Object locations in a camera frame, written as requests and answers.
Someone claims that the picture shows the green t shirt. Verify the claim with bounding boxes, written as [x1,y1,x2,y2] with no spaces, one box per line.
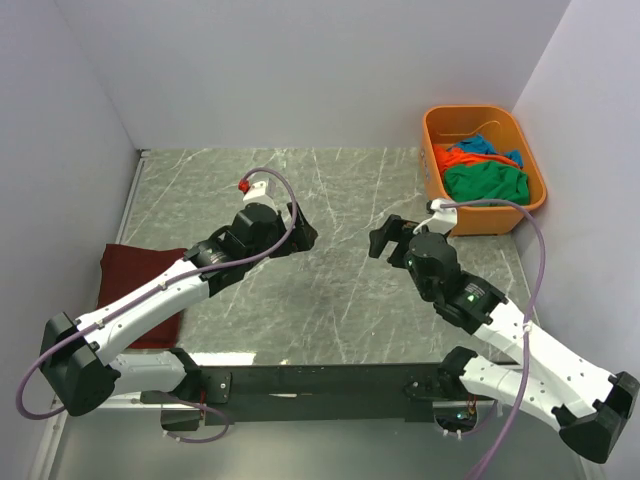
[443,161,530,205]

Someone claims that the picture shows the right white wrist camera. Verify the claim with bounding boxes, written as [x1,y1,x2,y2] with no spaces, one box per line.
[413,198,458,235]

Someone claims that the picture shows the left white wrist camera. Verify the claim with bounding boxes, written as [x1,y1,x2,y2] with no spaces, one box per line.
[238,179,276,210]

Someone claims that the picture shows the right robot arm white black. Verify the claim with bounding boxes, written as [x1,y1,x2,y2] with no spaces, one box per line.
[369,215,639,464]

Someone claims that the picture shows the folded dark red t shirt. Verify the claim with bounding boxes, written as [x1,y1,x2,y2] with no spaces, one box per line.
[97,244,186,350]

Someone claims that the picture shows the orange t shirt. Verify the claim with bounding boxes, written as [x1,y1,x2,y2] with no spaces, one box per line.
[433,145,509,175]

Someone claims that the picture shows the orange plastic basket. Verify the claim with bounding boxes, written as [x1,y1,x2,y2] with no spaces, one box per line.
[420,105,547,236]

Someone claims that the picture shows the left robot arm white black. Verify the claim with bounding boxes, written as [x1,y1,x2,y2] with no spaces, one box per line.
[39,203,318,416]

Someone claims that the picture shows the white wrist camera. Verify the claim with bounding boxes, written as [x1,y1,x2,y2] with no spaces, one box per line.
[413,198,458,235]
[238,179,276,210]

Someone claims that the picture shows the blue t shirt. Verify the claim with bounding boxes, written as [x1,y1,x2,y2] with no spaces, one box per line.
[447,134,524,169]

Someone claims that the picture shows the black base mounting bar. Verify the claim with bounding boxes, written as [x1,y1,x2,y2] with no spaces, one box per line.
[186,363,473,424]

